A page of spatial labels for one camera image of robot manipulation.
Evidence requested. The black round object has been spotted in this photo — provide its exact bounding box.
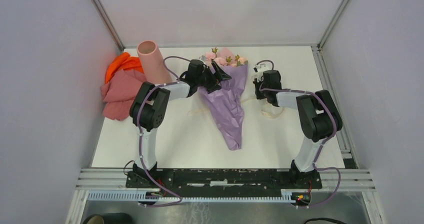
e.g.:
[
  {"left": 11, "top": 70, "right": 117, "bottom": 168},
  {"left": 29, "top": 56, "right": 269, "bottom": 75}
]
[{"left": 82, "top": 212, "right": 135, "bottom": 224}]

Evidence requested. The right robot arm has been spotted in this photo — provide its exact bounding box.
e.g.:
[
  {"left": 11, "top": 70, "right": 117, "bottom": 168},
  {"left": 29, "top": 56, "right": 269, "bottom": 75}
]
[{"left": 253, "top": 68, "right": 343, "bottom": 188}]

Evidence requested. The black floor cable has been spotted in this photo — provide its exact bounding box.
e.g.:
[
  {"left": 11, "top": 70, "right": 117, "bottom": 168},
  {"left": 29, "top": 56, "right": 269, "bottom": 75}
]
[{"left": 303, "top": 217, "right": 349, "bottom": 224}]

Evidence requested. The pink cylindrical vase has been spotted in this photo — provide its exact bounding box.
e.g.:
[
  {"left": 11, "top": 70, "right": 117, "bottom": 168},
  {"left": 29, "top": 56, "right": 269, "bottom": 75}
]
[{"left": 136, "top": 40, "right": 172, "bottom": 84}]

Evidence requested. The pink cloth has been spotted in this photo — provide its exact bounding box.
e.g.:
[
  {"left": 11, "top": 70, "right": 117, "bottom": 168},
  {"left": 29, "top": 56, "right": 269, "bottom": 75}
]
[{"left": 100, "top": 70, "right": 147, "bottom": 121}]

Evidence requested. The cream printed ribbon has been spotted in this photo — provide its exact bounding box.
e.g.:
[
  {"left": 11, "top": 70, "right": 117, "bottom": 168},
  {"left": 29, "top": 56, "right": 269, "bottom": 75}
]
[{"left": 187, "top": 95, "right": 285, "bottom": 119}]

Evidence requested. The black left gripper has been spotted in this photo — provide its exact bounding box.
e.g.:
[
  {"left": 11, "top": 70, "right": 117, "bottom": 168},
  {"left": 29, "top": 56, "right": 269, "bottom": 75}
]
[{"left": 196, "top": 62, "right": 232, "bottom": 94}]

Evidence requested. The orange cloth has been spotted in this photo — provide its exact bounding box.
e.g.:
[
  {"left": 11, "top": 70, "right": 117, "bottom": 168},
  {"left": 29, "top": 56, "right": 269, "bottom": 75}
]
[{"left": 104, "top": 52, "right": 144, "bottom": 84}]

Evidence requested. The purple paper flower bouquet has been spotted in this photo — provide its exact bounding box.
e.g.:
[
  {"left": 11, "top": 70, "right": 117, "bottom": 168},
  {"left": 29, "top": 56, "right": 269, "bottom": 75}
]
[{"left": 199, "top": 47, "right": 249, "bottom": 151}]

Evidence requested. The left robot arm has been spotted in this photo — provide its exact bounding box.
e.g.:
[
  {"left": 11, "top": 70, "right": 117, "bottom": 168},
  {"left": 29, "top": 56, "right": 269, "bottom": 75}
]
[{"left": 129, "top": 59, "right": 232, "bottom": 188}]

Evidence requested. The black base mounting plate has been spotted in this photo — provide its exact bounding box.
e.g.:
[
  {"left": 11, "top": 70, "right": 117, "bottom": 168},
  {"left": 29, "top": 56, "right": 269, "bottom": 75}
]
[{"left": 125, "top": 167, "right": 323, "bottom": 198}]

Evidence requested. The white slotted cable duct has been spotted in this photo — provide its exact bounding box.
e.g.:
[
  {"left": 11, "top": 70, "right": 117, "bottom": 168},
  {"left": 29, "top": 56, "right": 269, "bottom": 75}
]
[{"left": 86, "top": 189, "right": 311, "bottom": 204}]

